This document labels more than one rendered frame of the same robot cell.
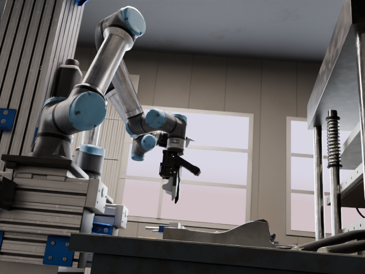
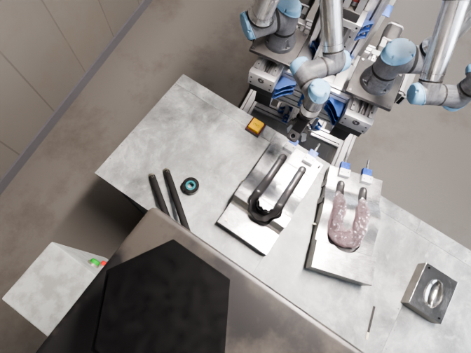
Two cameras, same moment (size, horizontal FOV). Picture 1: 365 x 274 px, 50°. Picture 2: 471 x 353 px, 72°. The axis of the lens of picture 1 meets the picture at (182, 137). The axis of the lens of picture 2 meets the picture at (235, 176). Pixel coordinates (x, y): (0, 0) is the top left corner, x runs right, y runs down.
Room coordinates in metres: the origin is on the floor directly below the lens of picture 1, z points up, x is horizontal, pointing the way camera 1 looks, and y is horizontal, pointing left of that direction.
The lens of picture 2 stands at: (1.50, -0.72, 2.29)
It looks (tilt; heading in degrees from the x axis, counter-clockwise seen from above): 70 degrees down; 105
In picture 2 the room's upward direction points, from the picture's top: 9 degrees clockwise
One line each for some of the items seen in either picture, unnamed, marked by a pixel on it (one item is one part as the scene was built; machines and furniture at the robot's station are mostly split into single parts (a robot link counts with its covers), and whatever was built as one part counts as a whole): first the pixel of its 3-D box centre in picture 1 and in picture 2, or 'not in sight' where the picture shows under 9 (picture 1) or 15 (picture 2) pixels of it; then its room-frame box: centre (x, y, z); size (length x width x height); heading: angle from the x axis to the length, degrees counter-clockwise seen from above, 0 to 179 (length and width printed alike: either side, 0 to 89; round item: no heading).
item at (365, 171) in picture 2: not in sight; (366, 171); (1.93, 0.06, 0.85); 0.13 x 0.05 x 0.05; 97
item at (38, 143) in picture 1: (51, 151); (281, 33); (1.30, 0.44, 1.09); 0.15 x 0.15 x 0.10
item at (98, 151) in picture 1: (90, 159); (395, 58); (1.80, 0.42, 1.20); 0.13 x 0.12 x 0.14; 23
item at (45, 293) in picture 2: not in sight; (143, 299); (1.21, -0.88, 0.73); 0.30 x 0.22 x 1.47; 170
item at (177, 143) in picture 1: (175, 145); (310, 106); (1.55, 0.02, 1.23); 0.08 x 0.08 x 0.05
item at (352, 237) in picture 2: not in sight; (349, 218); (1.91, -0.21, 0.90); 0.26 x 0.18 x 0.08; 97
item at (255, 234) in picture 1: (233, 241); (271, 192); (1.55, -0.23, 0.87); 0.50 x 0.26 x 0.14; 80
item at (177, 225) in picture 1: (162, 229); (294, 141); (1.55, 0.04, 0.89); 0.13 x 0.05 x 0.05; 80
